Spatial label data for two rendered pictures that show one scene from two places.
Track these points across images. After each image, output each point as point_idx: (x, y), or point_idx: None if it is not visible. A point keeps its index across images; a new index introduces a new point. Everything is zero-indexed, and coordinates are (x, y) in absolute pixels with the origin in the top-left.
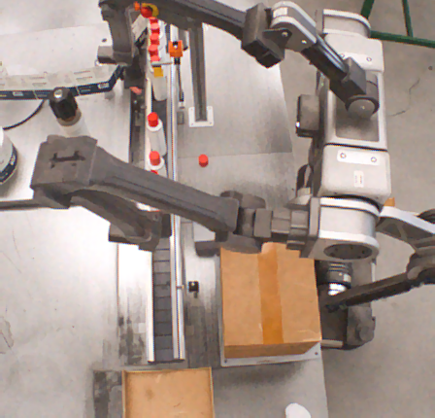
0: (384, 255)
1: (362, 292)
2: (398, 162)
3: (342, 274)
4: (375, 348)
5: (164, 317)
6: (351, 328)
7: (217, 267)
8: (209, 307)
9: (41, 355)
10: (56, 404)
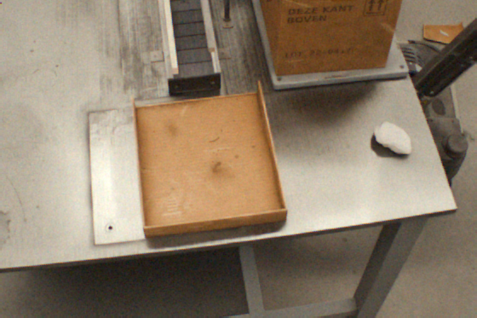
0: (462, 88)
1: (445, 55)
2: None
3: (412, 64)
4: (470, 199)
5: (187, 30)
6: (436, 141)
7: None
8: (247, 29)
9: (10, 103)
10: (32, 159)
